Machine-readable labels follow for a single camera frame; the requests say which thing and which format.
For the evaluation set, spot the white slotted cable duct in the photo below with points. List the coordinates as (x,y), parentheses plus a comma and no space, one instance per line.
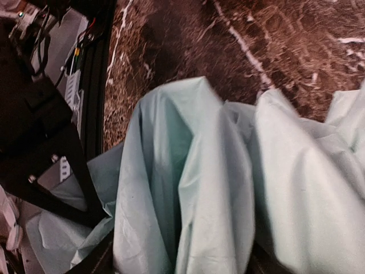
(73,95)

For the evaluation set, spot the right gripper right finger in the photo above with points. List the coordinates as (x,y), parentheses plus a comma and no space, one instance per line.
(263,263)

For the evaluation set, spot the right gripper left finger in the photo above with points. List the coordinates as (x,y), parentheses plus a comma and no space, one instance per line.
(99,261)

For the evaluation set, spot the mint green folding umbrella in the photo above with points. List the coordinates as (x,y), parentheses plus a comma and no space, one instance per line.
(197,181)

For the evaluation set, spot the black front table rail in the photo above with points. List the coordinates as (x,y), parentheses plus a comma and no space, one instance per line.
(93,82)

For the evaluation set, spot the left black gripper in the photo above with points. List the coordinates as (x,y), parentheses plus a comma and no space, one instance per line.
(36,132)

